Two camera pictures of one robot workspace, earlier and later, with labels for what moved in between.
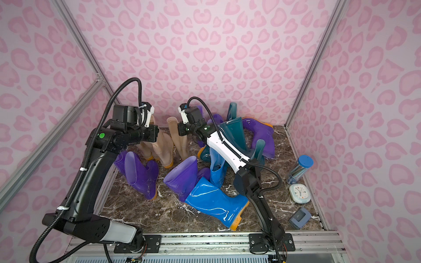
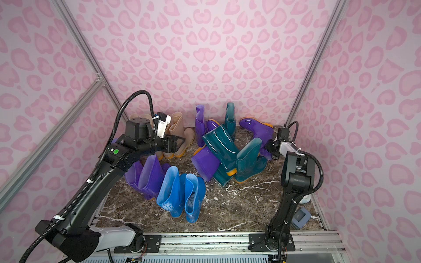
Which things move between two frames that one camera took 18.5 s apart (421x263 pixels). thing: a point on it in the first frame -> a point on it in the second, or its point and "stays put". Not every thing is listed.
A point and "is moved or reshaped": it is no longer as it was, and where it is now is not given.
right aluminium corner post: (318, 62) stays put
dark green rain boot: (232, 111) stays put
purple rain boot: (182, 177) -> (152, 178)
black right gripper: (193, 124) -> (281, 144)
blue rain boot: (209, 196) -> (195, 189)
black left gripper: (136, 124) -> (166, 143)
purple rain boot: (120, 161) is moved or reshaped
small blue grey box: (301, 218) stays put
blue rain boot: (217, 165) -> (171, 197)
